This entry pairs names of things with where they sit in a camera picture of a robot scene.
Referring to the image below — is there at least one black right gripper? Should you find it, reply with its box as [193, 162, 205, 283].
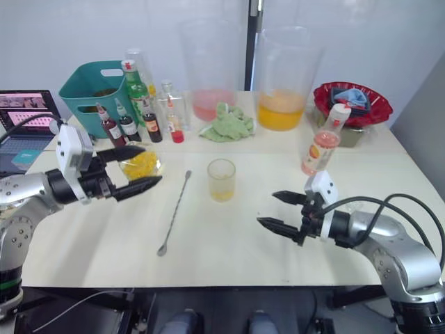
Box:
[256, 189, 325, 247]

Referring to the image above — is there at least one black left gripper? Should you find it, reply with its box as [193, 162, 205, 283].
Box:
[79, 145, 163, 202]

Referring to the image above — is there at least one small red syrup bottle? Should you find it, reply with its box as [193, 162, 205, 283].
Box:
[96, 103, 129, 148]

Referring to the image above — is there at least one small dark bottle white label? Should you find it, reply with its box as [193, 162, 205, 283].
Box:
[115, 98, 143, 143]

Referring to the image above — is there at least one dark bottle with orange label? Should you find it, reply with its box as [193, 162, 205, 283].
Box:
[141, 90, 164, 143]

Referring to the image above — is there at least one long metal bar spoon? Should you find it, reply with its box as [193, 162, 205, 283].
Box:
[156, 169, 193, 257]

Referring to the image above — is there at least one clear drinking glass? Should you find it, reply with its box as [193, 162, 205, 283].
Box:
[207, 158, 237, 203]

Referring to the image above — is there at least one juice bottle with white cap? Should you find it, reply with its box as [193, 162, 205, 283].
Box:
[300, 103, 352, 177]

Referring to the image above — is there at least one clear square glass bottle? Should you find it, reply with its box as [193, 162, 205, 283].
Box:
[157, 79, 192, 141]

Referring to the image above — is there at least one green bottle with white cap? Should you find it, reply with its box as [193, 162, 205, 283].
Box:
[120, 59, 153, 128]

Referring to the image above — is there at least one tall clear plastic bottle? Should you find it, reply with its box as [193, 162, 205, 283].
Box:
[124, 48, 157, 105]

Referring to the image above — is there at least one large beaker with pink liquid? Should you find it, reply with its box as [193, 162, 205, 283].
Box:
[179, 19, 243, 122]

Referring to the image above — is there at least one large beaker with orange liquid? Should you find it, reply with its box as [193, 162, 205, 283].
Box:
[256, 26, 323, 132]

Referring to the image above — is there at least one clear container with yellow contents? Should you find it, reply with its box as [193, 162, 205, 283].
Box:
[118, 149, 165, 183]

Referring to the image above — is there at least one teal plastic basket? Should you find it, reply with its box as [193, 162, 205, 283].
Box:
[58, 61, 134, 140]

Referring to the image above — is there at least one green cloth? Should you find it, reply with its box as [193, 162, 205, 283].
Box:
[198, 101, 259, 144]

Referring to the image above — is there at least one small teal box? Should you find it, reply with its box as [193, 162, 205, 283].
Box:
[11, 149, 40, 171]

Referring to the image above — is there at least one open laptop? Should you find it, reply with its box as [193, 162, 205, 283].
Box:
[0, 90, 63, 177]

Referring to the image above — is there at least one blue cloth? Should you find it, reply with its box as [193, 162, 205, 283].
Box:
[330, 86, 372, 112]

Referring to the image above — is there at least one red plastic bowl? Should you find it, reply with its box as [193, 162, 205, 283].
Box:
[313, 81, 394, 128]

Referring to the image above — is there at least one blue rounded shape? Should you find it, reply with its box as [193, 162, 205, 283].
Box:
[160, 308, 204, 334]

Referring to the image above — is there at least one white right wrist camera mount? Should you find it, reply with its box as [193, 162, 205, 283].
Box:
[303, 170, 339, 241]

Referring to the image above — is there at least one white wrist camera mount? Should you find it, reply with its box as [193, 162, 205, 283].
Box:
[55, 123, 95, 206]
[303, 170, 339, 241]

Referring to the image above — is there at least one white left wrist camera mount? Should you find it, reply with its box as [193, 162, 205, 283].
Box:
[55, 123, 95, 206]

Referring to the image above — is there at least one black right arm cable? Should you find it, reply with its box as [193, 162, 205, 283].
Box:
[310, 193, 439, 259]

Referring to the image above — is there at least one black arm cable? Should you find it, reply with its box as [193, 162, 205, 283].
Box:
[310, 193, 439, 259]
[0, 113, 62, 145]

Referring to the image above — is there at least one black table frame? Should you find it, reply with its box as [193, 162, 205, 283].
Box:
[20, 284, 392, 312]

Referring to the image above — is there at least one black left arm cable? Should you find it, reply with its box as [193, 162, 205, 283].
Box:
[0, 113, 62, 145]

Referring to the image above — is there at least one white cable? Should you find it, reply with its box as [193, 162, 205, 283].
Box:
[31, 287, 136, 334]

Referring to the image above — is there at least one dark vertical post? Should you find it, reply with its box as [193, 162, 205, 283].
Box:
[244, 0, 264, 92]

